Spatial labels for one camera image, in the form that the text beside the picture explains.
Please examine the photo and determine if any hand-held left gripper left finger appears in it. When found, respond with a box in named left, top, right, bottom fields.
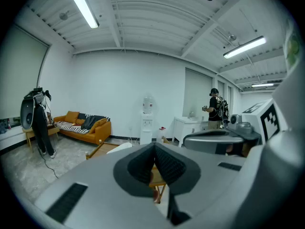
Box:
left=113, top=143, right=156, bottom=198

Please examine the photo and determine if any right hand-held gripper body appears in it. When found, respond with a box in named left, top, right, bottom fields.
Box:
left=215, top=98, right=281, bottom=157

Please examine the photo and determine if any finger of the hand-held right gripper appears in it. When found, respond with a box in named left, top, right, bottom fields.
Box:
left=183, top=129, right=244, bottom=155

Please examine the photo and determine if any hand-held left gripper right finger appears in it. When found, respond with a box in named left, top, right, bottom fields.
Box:
left=155, top=143, right=202, bottom=195

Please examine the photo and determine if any white slipper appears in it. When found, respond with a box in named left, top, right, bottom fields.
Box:
left=106, top=142, right=133, bottom=155

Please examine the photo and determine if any white cabinet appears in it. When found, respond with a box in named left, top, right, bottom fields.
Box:
left=172, top=116, right=210, bottom=147

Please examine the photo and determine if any wooden serving cart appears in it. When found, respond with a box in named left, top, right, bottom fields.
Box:
left=85, top=137, right=171, bottom=204

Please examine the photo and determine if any clear water jug red cap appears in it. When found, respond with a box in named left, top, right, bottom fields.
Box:
left=156, top=126, right=168, bottom=144

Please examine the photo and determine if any white ceiling tube light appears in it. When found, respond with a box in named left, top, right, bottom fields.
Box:
left=65, top=0, right=100, bottom=29
left=223, top=35, right=267, bottom=59
left=251, top=82, right=275, bottom=88

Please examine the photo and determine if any white water dispenser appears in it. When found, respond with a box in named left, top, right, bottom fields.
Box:
left=140, top=112, right=153, bottom=145

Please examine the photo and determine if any orange sofa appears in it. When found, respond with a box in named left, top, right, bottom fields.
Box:
left=53, top=110, right=112, bottom=146

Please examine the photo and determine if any orange cushion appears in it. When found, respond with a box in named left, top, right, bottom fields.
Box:
left=88, top=118, right=108, bottom=135
left=64, top=110, right=80, bottom=124

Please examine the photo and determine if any dark garment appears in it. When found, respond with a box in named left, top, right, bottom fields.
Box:
left=81, top=115, right=98, bottom=130

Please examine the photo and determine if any clear dispenser water bottle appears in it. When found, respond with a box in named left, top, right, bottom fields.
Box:
left=142, top=96, right=154, bottom=115

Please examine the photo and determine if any black white striped blanket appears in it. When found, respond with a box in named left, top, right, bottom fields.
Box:
left=56, top=113, right=110, bottom=135

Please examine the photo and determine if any grey flower print shirt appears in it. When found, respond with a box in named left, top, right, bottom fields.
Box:
left=271, top=15, right=303, bottom=133

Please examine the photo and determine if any wooden side table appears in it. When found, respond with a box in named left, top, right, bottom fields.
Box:
left=22, top=125, right=60, bottom=153

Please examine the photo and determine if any grey black backpack unit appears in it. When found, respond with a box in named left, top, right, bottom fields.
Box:
left=20, top=96, right=36, bottom=130

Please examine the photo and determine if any black cable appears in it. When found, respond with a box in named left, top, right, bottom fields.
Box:
left=38, top=149, right=60, bottom=179

